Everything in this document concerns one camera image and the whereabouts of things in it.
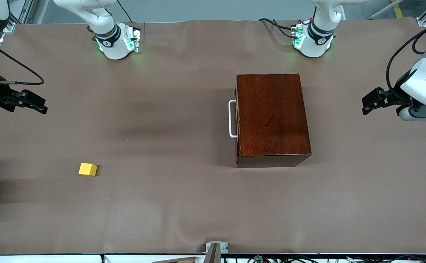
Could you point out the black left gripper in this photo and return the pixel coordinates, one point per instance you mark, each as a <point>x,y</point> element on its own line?
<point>394,97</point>

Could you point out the yellow block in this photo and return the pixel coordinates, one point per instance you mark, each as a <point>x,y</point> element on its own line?
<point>87,169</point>

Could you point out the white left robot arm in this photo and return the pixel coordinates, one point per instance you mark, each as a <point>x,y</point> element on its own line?
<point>317,44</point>

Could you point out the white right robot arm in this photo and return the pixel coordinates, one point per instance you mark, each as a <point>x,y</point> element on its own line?
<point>114,47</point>

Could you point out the aluminium corner profile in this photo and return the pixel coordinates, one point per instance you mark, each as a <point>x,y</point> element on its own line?
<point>422,20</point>

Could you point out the dark brown wooden cabinet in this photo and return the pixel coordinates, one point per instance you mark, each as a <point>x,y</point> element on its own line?
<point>271,117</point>

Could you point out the brown table cloth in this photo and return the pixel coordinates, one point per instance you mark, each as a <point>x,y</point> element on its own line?
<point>161,201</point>

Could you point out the brown angled bar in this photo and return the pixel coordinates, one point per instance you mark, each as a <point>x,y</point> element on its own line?
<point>213,255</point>

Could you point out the cardboard piece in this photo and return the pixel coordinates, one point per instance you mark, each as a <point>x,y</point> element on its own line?
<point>183,260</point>

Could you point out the aluminium table frame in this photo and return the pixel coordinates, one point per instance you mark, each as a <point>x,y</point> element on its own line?
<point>12,26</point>

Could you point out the small metal bracket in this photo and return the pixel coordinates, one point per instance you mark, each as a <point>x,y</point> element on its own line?
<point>224,248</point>

